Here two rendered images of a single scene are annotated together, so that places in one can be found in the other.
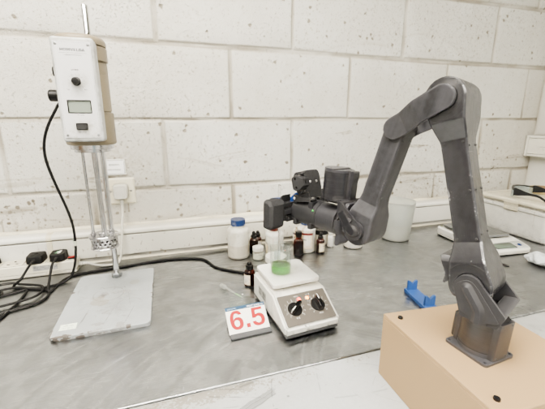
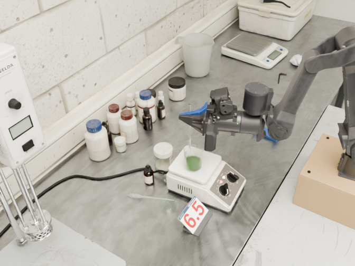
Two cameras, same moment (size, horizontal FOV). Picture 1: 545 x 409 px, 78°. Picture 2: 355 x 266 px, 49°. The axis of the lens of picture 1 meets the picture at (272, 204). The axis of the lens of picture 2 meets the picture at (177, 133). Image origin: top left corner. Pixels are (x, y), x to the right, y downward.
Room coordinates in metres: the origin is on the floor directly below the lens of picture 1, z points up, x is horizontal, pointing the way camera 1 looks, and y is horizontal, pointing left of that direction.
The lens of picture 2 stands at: (0.15, 0.50, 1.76)
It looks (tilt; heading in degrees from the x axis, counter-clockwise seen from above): 39 degrees down; 322
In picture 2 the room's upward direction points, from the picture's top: 2 degrees counter-clockwise
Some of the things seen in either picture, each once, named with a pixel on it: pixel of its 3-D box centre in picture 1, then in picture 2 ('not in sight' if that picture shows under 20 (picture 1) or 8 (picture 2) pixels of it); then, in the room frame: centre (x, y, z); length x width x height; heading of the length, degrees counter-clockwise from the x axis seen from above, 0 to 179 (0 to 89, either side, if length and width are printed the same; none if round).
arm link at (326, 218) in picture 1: (336, 219); (253, 123); (0.63, -0.13, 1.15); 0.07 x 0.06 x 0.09; 43
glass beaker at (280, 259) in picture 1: (281, 258); (194, 157); (0.74, -0.02, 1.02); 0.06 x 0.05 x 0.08; 49
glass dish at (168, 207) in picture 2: (239, 303); (168, 204); (0.73, 0.08, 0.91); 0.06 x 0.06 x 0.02
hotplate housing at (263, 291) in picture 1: (291, 293); (203, 177); (0.73, -0.05, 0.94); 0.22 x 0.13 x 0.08; 22
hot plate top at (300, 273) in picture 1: (286, 273); (195, 163); (0.75, -0.04, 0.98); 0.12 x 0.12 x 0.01; 22
